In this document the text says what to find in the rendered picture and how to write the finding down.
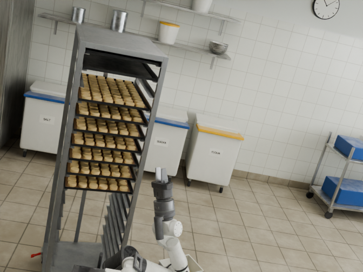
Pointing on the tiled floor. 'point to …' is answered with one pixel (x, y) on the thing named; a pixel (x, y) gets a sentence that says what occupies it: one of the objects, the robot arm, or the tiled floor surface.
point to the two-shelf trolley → (337, 183)
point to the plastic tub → (187, 264)
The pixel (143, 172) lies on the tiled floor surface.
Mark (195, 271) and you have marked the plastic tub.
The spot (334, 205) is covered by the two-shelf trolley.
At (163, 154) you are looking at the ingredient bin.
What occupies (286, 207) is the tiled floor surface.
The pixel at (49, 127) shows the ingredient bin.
